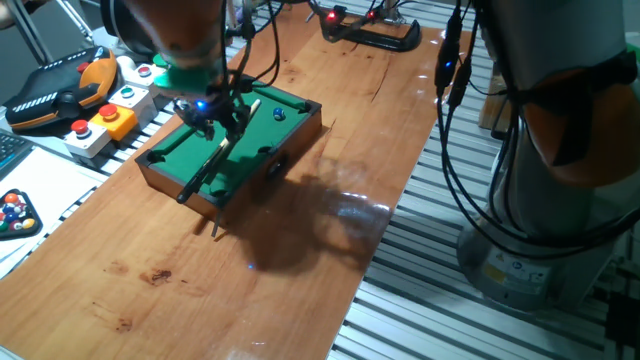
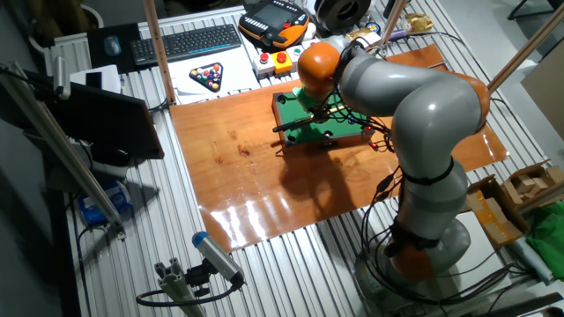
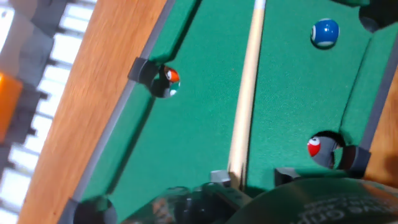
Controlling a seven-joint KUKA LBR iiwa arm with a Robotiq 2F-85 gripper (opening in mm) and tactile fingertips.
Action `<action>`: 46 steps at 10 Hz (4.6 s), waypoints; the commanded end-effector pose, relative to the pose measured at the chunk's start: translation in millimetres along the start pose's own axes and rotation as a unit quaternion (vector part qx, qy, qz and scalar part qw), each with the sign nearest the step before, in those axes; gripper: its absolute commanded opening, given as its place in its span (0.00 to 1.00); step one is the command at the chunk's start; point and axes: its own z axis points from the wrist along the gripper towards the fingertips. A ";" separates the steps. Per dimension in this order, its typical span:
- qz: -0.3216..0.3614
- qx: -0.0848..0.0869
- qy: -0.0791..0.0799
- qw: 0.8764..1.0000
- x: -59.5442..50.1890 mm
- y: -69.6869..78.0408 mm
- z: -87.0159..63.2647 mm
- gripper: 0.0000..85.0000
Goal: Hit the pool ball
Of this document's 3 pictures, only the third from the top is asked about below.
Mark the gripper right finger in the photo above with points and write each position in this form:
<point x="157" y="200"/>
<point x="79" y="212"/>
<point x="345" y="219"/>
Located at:
<point x="286" y="175"/>

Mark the orange pool ball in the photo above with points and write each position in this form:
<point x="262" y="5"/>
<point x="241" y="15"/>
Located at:
<point x="172" y="75"/>

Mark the red pool ball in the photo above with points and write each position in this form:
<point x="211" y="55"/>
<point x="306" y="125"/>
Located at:
<point x="314" y="147"/>

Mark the mini green felt pool table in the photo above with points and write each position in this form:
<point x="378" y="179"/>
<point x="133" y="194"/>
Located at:
<point x="202" y="93"/>

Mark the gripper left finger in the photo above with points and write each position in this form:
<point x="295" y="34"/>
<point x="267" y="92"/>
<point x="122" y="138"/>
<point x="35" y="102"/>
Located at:
<point x="208" y="202"/>

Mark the blue striped pool ball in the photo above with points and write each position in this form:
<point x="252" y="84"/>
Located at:
<point x="325" y="32"/>

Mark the black and cream pool cue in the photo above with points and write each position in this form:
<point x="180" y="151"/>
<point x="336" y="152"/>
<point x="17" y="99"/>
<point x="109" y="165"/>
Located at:
<point x="245" y="93"/>

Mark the yellow emergency stop box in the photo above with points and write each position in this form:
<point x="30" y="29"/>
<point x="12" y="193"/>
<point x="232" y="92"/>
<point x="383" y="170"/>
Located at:
<point x="9" y="105"/>

